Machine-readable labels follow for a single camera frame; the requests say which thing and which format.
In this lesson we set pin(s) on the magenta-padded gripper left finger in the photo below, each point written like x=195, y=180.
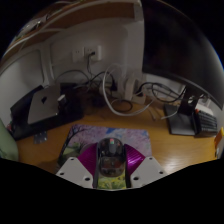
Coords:
x=71, y=170

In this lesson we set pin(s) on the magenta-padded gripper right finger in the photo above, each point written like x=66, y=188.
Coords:
x=148, y=170

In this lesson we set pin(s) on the transparent computer mouse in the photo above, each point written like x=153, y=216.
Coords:
x=110, y=155

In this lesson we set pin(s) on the flower landscape print mouse pad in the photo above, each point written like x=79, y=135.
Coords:
x=133, y=136

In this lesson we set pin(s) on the black low box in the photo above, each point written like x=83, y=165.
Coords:
x=71, y=111

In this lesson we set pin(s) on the pale green bag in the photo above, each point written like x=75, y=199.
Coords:
x=7, y=145

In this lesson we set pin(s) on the silver mini computer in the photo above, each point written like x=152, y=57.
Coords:
x=43, y=106

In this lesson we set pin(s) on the black keyboard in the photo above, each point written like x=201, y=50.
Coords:
x=206, y=122

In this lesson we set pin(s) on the white power strip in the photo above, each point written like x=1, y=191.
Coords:
x=130, y=88

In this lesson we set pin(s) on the black computer monitor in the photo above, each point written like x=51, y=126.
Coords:
x=176, y=43

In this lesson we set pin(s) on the white wall outlet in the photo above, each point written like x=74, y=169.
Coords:
x=90, y=53

